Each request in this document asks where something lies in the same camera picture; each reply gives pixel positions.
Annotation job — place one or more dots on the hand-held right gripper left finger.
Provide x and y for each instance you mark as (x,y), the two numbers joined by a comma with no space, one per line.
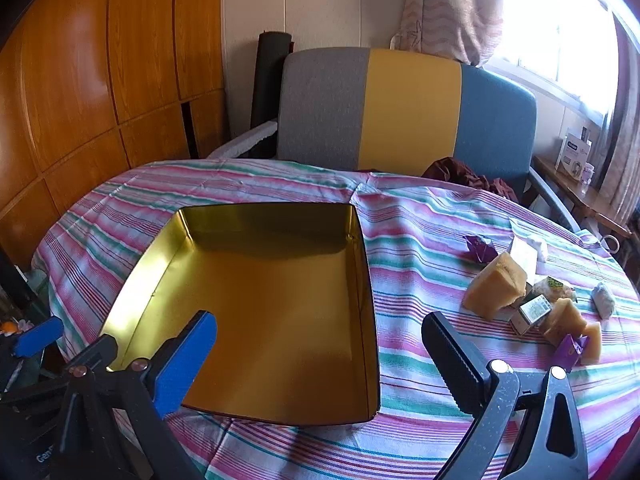
(180,365)

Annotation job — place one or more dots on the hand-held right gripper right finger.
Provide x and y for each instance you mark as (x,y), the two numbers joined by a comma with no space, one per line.
(455,355)

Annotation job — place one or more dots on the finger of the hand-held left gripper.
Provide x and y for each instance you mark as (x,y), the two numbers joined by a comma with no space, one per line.
(37,337)

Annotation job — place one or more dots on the grey-green ointment box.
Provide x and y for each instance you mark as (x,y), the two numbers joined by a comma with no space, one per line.
(531,311)

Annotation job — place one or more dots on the gold tin box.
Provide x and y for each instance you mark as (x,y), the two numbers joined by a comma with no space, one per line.
(280,310)

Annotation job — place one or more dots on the green-edged cracker packet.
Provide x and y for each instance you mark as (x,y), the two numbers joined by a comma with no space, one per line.
(552,289)

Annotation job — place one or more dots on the striped tablecloth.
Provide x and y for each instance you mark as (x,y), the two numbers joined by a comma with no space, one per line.
(425,280)

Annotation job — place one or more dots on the purple snack packet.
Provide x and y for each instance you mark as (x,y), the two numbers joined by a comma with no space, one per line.
(477,249)
(569,351)

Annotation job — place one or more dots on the tan snack packet right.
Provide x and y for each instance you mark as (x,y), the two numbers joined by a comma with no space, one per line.
(565,320)

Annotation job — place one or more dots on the white packet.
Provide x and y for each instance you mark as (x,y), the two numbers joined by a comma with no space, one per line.
(530,249)

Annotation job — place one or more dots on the yellow sponge piece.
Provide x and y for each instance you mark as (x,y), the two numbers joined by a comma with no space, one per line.
(593,342)

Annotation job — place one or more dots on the grey-white wrapped packet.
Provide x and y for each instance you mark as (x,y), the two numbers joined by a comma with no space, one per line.
(603,300)

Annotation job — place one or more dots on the dark red cloth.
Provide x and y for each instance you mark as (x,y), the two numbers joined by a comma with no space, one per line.
(465,172)

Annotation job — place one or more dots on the wooden side desk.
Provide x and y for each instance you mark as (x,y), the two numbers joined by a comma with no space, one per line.
(585,200)

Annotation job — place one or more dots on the small pink-capped bottle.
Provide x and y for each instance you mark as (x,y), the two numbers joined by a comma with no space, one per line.
(587,172)

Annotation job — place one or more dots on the white product box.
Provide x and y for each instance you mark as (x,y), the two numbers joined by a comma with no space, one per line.
(574,155)

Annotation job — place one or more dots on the grey yellow blue armchair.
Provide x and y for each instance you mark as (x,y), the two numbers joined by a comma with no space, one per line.
(415,110)

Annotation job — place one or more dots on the pink striped curtain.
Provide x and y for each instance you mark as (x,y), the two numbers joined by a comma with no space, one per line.
(620,160)

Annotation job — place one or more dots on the patterned beige curtain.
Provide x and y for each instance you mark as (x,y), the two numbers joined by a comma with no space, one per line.
(450,5)

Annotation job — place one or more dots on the bright window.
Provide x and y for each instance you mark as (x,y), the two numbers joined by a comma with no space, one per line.
(560,20)

